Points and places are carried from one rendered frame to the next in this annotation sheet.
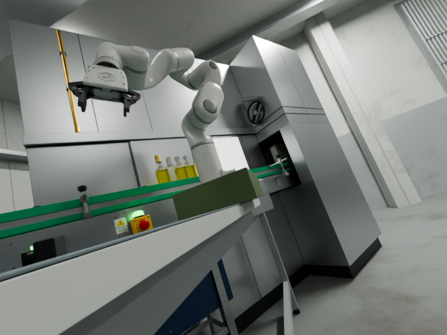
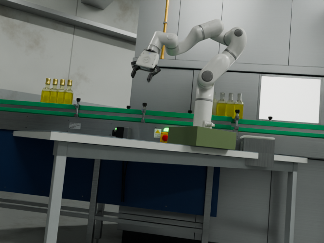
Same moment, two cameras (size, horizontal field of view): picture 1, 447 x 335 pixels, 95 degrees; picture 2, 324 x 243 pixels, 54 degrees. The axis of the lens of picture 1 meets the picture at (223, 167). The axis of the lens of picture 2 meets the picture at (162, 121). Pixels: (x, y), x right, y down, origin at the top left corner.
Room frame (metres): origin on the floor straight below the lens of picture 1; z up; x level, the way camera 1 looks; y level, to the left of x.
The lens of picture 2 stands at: (-0.56, -1.02, 0.72)
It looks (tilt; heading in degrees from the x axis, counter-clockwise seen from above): 5 degrees up; 46
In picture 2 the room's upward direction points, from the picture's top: 5 degrees clockwise
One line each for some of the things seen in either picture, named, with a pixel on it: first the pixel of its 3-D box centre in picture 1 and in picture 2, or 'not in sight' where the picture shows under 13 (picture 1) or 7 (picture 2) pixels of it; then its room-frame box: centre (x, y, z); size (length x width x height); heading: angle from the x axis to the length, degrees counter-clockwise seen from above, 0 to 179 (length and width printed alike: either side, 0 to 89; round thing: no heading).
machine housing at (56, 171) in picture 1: (193, 143); (277, 73); (1.90, 0.21, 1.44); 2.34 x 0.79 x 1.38; 128
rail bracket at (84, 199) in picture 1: (84, 201); (142, 112); (0.76, 0.54, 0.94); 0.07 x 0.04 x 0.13; 38
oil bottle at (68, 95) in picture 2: not in sight; (67, 99); (0.52, 1.13, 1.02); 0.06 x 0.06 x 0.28; 38
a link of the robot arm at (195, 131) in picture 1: (198, 129); (205, 87); (0.76, 0.05, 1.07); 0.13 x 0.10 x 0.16; 41
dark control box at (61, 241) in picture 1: (52, 252); (123, 133); (0.67, 0.62, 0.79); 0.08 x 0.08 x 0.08; 38
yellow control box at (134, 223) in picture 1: (141, 226); (166, 138); (0.85, 0.40, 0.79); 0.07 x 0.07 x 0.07; 38
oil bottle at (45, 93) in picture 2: not in sight; (46, 97); (0.42, 1.26, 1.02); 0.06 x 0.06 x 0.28; 38
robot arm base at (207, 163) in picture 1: (212, 165); (204, 115); (0.76, 0.04, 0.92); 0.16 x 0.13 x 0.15; 83
